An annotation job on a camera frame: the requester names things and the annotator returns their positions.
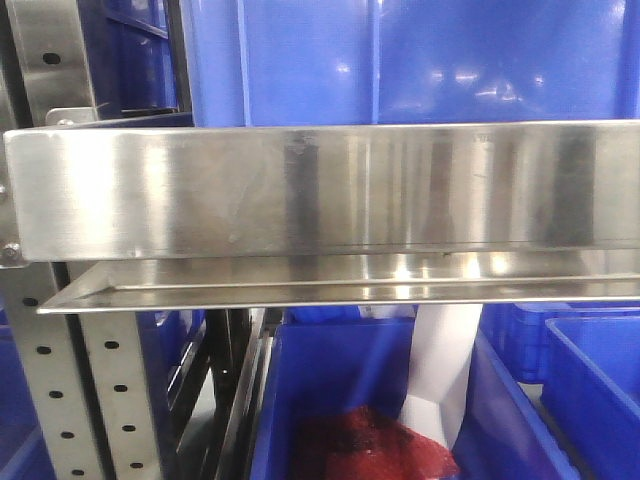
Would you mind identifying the stainless steel shelf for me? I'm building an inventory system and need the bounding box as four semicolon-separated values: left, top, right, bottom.
5;120;639;313

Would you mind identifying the blue lower bin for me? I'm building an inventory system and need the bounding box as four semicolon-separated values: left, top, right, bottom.
250;319;579;479

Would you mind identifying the white plastic part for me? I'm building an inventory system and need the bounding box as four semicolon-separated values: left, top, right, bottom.
399;304;482;449

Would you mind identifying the large blue upper bin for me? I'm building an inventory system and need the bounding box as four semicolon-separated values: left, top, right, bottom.
181;1;639;127

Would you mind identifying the red mesh bag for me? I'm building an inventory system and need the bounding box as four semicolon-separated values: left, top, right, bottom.
288;406;461;479

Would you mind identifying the blue right bin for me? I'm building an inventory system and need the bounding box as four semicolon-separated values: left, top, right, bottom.
542;316;639;479

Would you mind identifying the perforated steel shelf post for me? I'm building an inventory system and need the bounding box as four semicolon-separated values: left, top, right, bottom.
1;1;164;479

